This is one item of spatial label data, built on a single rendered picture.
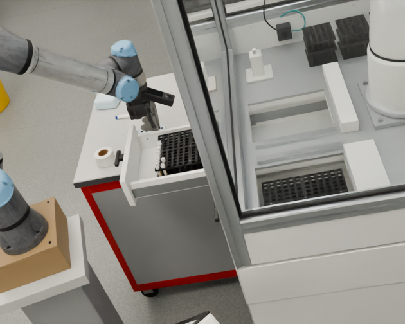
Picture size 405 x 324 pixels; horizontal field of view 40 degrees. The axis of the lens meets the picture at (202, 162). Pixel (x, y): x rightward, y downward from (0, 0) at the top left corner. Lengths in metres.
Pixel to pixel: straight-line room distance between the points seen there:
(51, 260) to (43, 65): 0.57
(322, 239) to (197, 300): 1.29
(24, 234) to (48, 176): 1.82
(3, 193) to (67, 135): 2.18
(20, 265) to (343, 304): 0.91
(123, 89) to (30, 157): 2.14
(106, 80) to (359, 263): 0.86
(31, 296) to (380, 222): 1.02
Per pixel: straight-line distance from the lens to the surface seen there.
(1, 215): 1.66
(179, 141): 1.81
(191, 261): 2.34
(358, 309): 1.51
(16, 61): 1.52
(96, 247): 2.91
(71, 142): 3.70
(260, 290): 1.40
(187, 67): 0.97
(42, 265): 1.75
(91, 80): 1.63
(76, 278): 1.73
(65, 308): 1.88
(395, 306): 1.53
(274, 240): 1.26
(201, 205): 2.10
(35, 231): 1.73
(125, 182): 1.69
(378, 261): 1.37
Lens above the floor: 1.96
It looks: 39 degrees down
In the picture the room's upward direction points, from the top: 18 degrees counter-clockwise
